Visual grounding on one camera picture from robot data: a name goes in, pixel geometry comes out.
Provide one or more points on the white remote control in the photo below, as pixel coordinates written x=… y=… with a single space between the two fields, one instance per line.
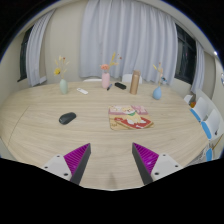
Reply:
x=82 y=91

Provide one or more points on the right dark window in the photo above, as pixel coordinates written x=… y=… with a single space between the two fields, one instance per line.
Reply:
x=186 y=60

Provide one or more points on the white left curtain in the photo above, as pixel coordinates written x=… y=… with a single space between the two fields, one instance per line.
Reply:
x=34 y=49

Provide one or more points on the white blue chair near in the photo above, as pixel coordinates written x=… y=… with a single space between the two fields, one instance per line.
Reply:
x=211 y=125

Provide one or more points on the dark window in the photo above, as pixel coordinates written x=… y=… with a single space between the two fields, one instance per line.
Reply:
x=23 y=73
x=186 y=60

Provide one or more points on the white right curtain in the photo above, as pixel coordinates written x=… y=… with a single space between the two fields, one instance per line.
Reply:
x=199 y=70

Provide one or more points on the black remote control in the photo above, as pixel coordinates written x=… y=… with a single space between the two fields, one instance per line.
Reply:
x=121 y=86

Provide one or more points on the brown thermos bottle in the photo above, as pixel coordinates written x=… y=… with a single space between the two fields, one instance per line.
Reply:
x=135 y=82

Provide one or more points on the large white centre curtain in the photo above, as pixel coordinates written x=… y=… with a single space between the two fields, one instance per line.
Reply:
x=135 y=35

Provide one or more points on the blue vase with dried flowers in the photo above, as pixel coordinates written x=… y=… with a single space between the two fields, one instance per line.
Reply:
x=157 y=92

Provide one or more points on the left dark window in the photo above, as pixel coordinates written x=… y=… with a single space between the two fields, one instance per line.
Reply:
x=23 y=73

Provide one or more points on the white blue chair middle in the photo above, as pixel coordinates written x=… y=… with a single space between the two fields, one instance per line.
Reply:
x=200 y=109

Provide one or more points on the green vase with yellow flowers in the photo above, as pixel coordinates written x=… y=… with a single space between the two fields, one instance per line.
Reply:
x=60 y=70

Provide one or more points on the pink vase with flowers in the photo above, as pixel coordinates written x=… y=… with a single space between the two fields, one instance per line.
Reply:
x=105 y=78

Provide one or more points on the white chair behind table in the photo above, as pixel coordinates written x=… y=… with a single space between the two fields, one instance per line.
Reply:
x=128 y=78

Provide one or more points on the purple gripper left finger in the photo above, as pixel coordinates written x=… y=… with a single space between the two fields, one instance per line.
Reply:
x=71 y=166

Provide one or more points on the white blue chair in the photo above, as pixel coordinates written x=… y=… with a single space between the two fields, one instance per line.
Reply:
x=211 y=125
x=200 y=109

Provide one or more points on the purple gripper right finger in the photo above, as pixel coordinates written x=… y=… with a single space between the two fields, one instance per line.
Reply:
x=153 y=166

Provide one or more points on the cartoon dog mouse pad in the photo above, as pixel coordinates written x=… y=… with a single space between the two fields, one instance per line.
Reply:
x=129 y=117

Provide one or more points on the black computer mouse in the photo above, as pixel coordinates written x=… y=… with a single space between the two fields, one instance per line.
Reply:
x=67 y=118

